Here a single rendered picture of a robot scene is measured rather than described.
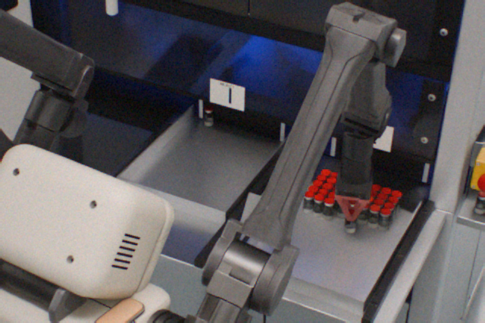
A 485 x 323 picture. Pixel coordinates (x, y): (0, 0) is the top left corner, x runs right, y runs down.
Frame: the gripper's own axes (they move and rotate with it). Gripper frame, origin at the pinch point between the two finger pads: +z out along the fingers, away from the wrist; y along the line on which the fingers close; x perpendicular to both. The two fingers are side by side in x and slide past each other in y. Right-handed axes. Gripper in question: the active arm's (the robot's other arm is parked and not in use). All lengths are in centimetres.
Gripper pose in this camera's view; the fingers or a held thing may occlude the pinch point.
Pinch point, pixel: (351, 214)
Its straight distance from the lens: 185.4
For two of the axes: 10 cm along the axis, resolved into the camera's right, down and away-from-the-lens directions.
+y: 2.0, -5.6, 8.1
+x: -9.8, -1.2, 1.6
